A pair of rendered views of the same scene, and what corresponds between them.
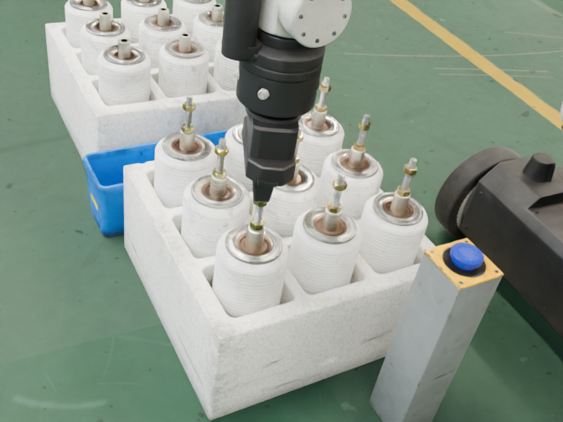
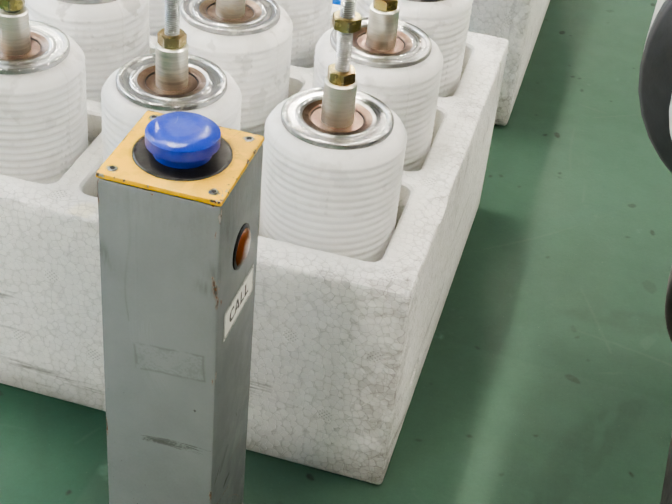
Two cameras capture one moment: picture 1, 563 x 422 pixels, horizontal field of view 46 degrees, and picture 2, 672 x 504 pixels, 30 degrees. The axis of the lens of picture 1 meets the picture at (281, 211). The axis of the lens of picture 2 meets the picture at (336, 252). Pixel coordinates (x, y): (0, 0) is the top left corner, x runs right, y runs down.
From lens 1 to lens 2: 0.77 m
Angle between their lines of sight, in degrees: 37
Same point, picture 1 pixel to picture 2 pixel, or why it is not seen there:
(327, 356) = not seen: hidden behind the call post
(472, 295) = (146, 220)
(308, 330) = (53, 256)
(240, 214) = (79, 22)
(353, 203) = not seen: hidden behind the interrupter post
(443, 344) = (124, 334)
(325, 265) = (115, 141)
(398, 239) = (284, 166)
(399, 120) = not seen: outside the picture
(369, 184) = (363, 79)
